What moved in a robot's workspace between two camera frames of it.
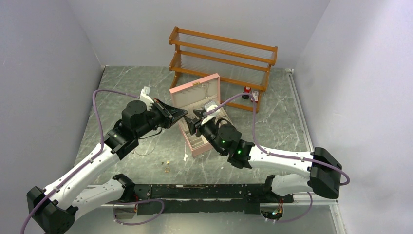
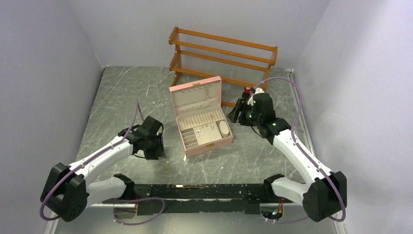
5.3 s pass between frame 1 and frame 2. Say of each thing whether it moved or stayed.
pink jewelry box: stayed
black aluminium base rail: stayed
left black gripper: moved
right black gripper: moved
